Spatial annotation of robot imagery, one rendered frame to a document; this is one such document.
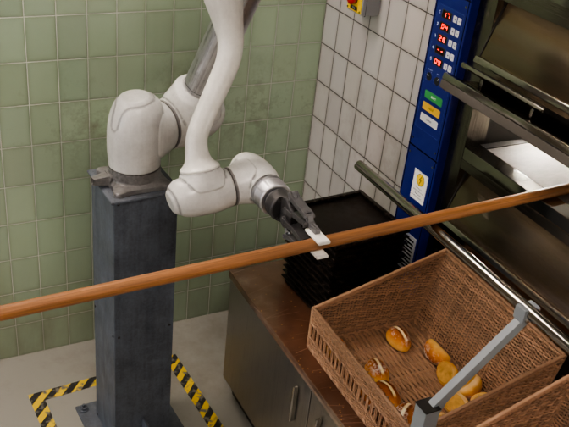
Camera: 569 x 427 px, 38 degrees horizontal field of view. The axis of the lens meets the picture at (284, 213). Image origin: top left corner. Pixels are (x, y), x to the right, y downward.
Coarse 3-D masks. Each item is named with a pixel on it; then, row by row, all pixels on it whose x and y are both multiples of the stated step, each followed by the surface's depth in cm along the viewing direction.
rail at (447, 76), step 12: (456, 84) 223; (468, 84) 222; (480, 96) 216; (492, 108) 212; (504, 108) 208; (516, 120) 205; (528, 120) 203; (540, 132) 198; (552, 144) 195; (564, 144) 192
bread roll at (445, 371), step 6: (438, 366) 243; (444, 366) 242; (450, 366) 240; (438, 372) 242; (444, 372) 240; (450, 372) 238; (456, 372) 238; (438, 378) 241; (444, 378) 239; (450, 378) 237; (444, 384) 238
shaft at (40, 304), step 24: (528, 192) 218; (552, 192) 221; (432, 216) 203; (456, 216) 206; (312, 240) 188; (336, 240) 190; (360, 240) 194; (192, 264) 175; (216, 264) 177; (240, 264) 179; (96, 288) 165; (120, 288) 167; (144, 288) 170; (0, 312) 156; (24, 312) 158
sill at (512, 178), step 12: (468, 156) 246; (480, 156) 242; (492, 156) 243; (480, 168) 242; (492, 168) 237; (504, 168) 237; (504, 180) 234; (516, 180) 230; (528, 180) 231; (516, 192) 230; (528, 204) 226; (540, 204) 222; (552, 204) 220; (564, 204) 221; (552, 216) 219; (564, 216) 215; (564, 228) 216
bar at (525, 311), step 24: (360, 168) 231; (384, 192) 221; (480, 264) 191; (504, 288) 184; (528, 312) 178; (504, 336) 180; (552, 336) 172; (480, 360) 180; (456, 384) 180; (432, 408) 180
